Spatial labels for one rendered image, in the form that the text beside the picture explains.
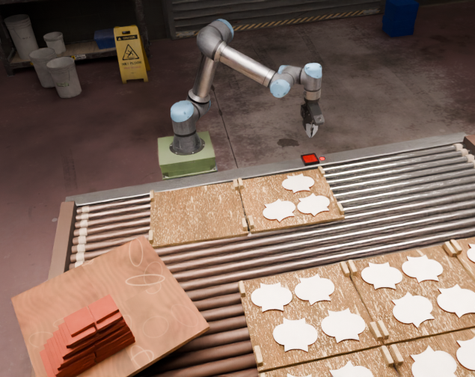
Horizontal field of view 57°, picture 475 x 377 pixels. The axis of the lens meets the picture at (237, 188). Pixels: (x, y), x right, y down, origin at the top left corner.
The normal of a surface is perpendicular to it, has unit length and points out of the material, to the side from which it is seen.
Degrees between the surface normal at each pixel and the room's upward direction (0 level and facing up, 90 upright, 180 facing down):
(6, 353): 0
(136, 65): 78
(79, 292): 0
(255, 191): 0
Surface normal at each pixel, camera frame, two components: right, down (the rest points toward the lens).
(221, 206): -0.06, -0.77
